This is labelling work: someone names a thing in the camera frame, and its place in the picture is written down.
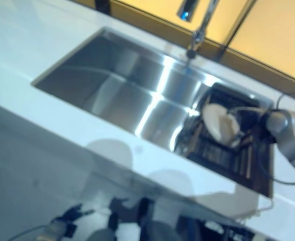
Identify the dark robot right hand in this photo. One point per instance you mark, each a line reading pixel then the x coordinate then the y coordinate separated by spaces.
pixel 250 120

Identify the beige ceramic plate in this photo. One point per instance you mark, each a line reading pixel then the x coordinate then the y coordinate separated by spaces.
pixel 216 123

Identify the black sink dish rack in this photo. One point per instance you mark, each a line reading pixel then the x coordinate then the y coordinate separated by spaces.
pixel 257 170

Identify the chrome gooseneck kitchen faucet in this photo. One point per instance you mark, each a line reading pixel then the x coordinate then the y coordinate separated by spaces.
pixel 205 25

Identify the stainless steel kitchen sink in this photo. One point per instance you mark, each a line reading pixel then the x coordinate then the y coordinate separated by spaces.
pixel 124 88

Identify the wide glossy white cabinet door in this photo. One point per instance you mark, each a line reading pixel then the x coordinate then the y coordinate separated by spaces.
pixel 36 163

